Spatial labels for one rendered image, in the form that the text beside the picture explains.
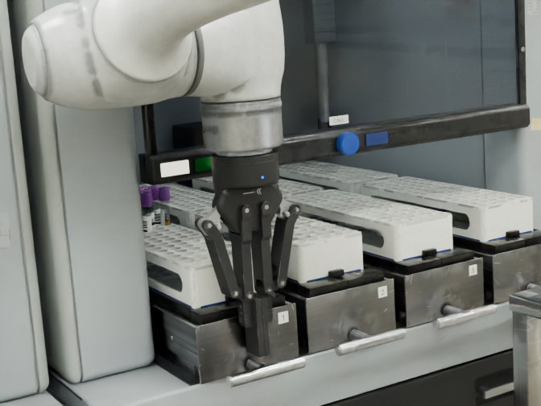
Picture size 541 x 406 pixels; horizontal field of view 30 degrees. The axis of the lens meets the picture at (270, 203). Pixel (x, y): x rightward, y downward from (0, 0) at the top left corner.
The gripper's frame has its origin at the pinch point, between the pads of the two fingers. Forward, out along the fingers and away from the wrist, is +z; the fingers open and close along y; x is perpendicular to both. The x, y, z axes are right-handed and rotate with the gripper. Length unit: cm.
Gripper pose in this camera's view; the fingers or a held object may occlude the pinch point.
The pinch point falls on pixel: (256, 324)
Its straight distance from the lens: 117.7
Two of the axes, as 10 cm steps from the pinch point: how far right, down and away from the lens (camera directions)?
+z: 0.7, 9.8, 1.8
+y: -8.6, 1.5, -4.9
